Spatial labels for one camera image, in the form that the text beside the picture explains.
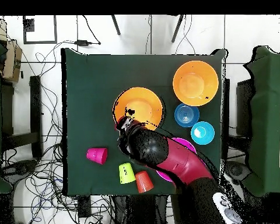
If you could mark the large orange bowl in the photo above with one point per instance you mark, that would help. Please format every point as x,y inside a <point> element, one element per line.
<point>142,102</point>
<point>195,83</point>

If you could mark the green cup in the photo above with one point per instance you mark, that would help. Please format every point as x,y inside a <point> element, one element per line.
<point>126,173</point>

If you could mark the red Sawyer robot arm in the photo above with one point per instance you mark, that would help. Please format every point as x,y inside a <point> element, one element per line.
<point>172,158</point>

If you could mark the red cup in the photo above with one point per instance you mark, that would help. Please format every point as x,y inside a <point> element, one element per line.
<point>97,155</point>

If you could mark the dark green tablecloth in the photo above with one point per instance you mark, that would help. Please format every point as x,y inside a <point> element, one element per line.
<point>95,81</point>

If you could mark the dark blue bowl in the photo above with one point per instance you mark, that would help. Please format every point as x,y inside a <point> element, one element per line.
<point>186,115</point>

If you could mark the orange cup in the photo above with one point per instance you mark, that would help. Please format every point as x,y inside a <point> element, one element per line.
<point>144,183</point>

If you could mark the large pink bowl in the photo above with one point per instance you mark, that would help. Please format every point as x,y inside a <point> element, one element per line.
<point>186,143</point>

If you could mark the light blue bowl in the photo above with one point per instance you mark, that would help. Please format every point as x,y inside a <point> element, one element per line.
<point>203,133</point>

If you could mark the black power adapter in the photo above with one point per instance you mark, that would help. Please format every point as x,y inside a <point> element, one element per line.
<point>83,43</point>

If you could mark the black tripod leg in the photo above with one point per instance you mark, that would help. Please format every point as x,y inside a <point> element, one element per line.
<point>116,25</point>
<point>178,28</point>

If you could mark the black stand base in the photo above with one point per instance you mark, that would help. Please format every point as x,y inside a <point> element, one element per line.
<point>23,166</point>
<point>236,170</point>

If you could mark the cardboard box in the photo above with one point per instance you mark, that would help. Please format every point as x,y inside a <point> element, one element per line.
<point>12,60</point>

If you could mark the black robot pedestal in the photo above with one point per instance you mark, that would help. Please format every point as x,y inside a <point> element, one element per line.
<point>142,210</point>

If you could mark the black bench frame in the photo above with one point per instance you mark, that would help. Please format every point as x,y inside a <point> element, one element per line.
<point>36,105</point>

